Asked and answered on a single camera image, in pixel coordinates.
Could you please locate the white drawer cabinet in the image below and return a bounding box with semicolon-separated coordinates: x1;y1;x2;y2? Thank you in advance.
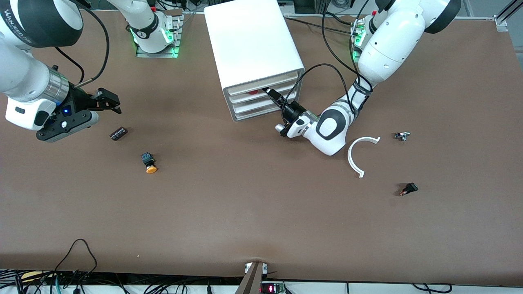
203;0;306;122

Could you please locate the tangled black cable bundle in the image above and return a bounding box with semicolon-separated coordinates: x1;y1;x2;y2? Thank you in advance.
0;267;246;294

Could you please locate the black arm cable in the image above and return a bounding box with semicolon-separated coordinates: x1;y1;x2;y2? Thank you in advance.
53;0;111;88
286;0;374;117

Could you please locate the aluminium frame rail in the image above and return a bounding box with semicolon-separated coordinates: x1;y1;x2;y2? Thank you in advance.
494;0;523;32

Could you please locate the white plastic drawer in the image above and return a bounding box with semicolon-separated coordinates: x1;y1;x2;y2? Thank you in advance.
228;81;299;105
234;99;296;120
226;72;300;95
231;91;297;112

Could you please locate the device with red display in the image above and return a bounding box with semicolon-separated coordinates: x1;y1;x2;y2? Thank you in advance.
260;282;286;294

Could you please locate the black looped cable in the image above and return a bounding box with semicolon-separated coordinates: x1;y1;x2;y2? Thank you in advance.
52;239;98;282

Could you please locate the short black table cable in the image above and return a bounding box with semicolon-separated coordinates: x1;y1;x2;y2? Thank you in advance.
325;11;356;26

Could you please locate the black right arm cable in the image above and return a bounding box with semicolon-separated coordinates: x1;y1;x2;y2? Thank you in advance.
53;0;111;88

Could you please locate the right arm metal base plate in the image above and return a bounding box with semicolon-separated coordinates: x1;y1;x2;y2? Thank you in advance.
136;14;183;58

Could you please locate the orange push button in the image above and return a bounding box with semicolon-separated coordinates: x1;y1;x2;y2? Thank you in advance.
141;152;158;174

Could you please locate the white curved plastic piece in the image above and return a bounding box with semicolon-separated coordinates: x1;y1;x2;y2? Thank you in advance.
347;136;381;179

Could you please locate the long black table cable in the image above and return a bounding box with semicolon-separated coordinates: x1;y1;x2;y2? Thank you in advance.
285;16;356;36

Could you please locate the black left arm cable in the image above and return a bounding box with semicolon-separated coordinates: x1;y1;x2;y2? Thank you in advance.
286;0;374;117

